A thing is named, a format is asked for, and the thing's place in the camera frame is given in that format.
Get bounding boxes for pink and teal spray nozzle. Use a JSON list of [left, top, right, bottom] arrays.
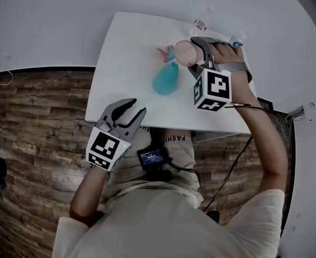
[[157, 45, 178, 64]]

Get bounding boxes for small black box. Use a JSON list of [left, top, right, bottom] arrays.
[[206, 210, 220, 224]]

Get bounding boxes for teal large spray bottle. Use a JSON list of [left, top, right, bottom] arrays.
[[152, 62, 180, 96]]

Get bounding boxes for black screen device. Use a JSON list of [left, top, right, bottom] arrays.
[[137, 148, 172, 182]]

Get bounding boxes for person's beige printed shorts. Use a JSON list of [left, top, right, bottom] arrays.
[[101, 126, 204, 209]]

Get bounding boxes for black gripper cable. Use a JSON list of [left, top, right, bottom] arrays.
[[202, 103, 263, 212]]

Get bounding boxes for person's beige t-shirt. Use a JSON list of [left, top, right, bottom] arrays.
[[52, 184, 286, 258]]

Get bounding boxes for white wall box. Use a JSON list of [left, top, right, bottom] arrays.
[[302, 102, 316, 122]]

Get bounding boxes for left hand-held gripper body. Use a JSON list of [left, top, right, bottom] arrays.
[[86, 116, 135, 171]]

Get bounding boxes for tangled grey cable bundle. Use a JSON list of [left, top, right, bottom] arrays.
[[268, 106, 306, 145]]

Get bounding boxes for clear plastic bottle red label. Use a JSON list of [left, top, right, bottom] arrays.
[[187, 6, 215, 39]]

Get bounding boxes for pink textured plastic cup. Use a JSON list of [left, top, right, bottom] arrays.
[[174, 40, 202, 67]]

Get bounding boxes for person's right forearm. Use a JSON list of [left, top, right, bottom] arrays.
[[234, 105, 289, 196]]

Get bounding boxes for black device cable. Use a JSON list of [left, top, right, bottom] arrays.
[[168, 160, 201, 193]]

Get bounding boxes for white table leg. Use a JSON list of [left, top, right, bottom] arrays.
[[192, 130, 242, 142]]

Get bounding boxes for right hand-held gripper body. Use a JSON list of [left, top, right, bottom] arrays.
[[192, 62, 253, 113]]

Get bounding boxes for person's right hand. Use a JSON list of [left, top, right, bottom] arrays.
[[210, 42, 263, 110]]

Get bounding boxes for person's left forearm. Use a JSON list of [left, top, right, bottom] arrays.
[[69, 168, 111, 227]]

